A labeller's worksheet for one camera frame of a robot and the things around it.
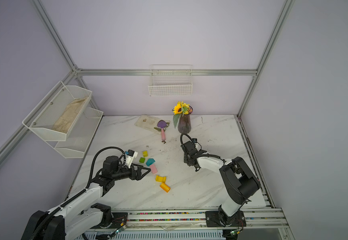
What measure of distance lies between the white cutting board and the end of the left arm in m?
0.42

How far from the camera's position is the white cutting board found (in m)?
1.14

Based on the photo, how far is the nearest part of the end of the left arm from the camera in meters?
0.66
